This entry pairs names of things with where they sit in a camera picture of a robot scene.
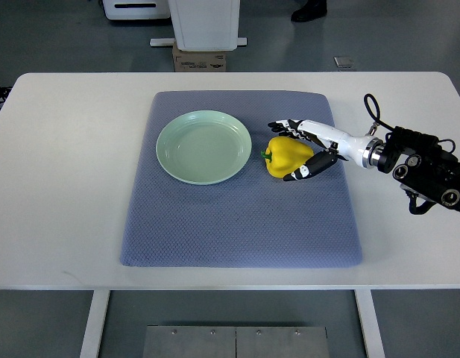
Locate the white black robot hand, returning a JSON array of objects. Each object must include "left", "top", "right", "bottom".
[{"left": 268, "top": 119, "right": 384, "bottom": 181}]

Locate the yellow bell pepper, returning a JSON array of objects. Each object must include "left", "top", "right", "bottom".
[{"left": 260, "top": 136, "right": 315, "bottom": 178}]

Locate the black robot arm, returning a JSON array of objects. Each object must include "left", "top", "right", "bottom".
[{"left": 363, "top": 93, "right": 460, "bottom": 215}]

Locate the light green plate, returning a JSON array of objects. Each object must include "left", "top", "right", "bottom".
[{"left": 156, "top": 110, "right": 252, "bottom": 185}]

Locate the grey floor socket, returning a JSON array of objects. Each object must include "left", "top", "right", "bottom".
[{"left": 333, "top": 56, "right": 355, "bottom": 69}]

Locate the blue quilted mat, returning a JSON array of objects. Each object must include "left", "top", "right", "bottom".
[{"left": 120, "top": 90, "right": 362, "bottom": 269}]

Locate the right white table leg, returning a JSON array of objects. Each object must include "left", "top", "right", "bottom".
[{"left": 354, "top": 289, "right": 385, "bottom": 358}]

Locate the white table leg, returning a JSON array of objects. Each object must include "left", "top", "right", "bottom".
[
  {"left": 354, "top": 289, "right": 385, "bottom": 358},
  {"left": 80, "top": 289, "right": 110, "bottom": 358}
]

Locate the black shoe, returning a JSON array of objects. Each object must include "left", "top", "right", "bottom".
[{"left": 291, "top": 0, "right": 327, "bottom": 22}]

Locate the cardboard box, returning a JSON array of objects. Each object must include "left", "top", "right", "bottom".
[{"left": 172, "top": 43, "right": 227, "bottom": 72}]

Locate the white appliance with slot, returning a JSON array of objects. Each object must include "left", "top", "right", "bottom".
[{"left": 101, "top": 0, "right": 171, "bottom": 21}]

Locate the left white table leg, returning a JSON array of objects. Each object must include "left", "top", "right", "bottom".
[{"left": 80, "top": 289, "right": 110, "bottom": 358}]

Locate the white pedestal column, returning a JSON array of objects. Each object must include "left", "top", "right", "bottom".
[{"left": 149, "top": 0, "right": 248, "bottom": 52}]

